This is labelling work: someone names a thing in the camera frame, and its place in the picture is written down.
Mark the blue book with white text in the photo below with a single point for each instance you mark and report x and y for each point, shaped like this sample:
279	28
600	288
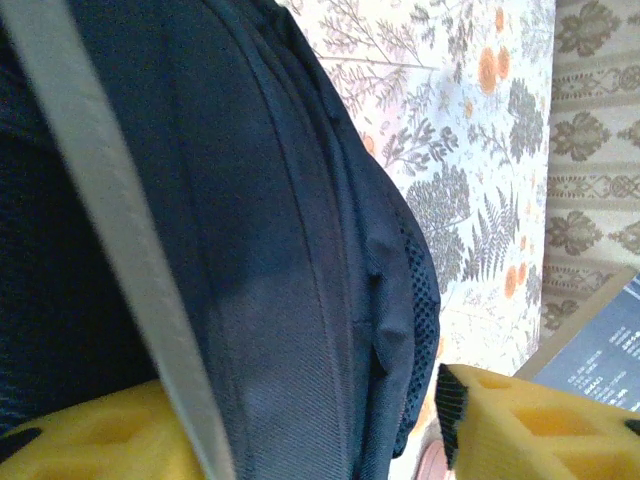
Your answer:
600	350

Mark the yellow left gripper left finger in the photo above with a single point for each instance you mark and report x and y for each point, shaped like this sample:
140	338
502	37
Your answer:
100	440

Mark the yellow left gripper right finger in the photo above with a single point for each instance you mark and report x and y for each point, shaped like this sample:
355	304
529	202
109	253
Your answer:
525	440

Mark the navy blue backpack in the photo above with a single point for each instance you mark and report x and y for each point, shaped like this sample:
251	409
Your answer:
225	200

